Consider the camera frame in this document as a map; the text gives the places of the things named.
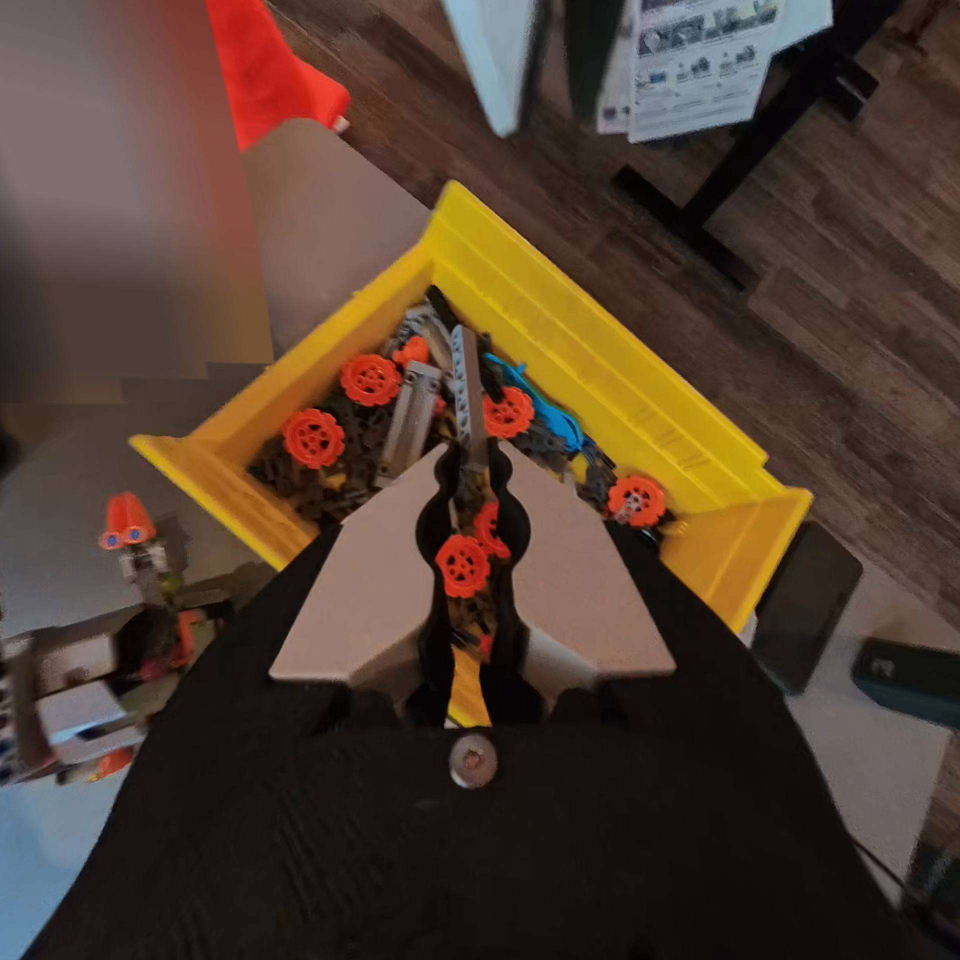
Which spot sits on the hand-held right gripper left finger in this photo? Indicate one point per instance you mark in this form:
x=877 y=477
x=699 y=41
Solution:
x=352 y=600

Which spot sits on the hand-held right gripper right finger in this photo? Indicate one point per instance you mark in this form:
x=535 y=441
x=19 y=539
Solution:
x=592 y=600

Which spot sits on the pile of building pieces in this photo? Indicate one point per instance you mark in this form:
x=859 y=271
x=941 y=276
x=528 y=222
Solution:
x=360 y=465

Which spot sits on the yellow parts bin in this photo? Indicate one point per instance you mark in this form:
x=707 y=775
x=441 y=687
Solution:
x=562 y=322

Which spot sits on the grey partly built robot model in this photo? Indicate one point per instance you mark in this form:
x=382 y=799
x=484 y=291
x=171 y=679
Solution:
x=82 y=675

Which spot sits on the grey desk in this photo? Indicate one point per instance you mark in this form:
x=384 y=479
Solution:
x=322 y=225

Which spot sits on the orange toothed wheel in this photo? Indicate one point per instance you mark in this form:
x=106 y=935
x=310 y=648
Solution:
x=491 y=529
x=313 y=439
x=636 y=501
x=508 y=411
x=463 y=564
x=371 y=379

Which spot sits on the teal plastic tool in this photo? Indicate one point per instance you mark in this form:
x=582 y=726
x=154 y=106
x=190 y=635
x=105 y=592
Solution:
x=540 y=420

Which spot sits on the black power adapter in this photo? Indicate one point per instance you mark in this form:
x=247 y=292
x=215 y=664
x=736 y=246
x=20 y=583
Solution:
x=806 y=607

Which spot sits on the dark slim upright device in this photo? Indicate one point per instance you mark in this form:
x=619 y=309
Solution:
x=911 y=679

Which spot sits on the printed paper label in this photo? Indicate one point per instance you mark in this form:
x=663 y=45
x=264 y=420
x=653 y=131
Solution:
x=675 y=67

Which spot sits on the white panel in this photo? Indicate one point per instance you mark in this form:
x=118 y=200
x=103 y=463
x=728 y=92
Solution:
x=495 y=60

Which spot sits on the long grey frame piece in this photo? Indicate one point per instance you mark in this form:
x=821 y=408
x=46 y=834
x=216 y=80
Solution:
x=409 y=420

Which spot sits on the black table leg frame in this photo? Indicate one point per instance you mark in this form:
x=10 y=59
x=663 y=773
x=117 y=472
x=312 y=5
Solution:
x=679 y=225

